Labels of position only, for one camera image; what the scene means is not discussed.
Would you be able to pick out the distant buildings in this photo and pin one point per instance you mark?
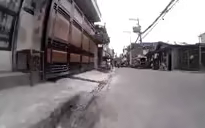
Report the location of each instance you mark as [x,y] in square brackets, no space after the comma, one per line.
[133,55]

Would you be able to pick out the grey asphalt road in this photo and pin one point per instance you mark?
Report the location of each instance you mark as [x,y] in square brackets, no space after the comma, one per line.
[156,100]

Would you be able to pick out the low dark shed building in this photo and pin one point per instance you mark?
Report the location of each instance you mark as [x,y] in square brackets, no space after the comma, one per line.
[183,56]

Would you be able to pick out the utility pole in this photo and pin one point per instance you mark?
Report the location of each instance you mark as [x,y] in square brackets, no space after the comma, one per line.
[137,31]

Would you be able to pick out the dark gutter strip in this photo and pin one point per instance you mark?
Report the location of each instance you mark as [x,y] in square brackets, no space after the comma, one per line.
[78,106]

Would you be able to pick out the brown panelled building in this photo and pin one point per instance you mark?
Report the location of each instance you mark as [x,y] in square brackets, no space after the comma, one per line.
[63,36]

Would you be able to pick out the pale concrete pavement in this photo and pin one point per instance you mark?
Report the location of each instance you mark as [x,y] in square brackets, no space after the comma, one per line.
[30,100]

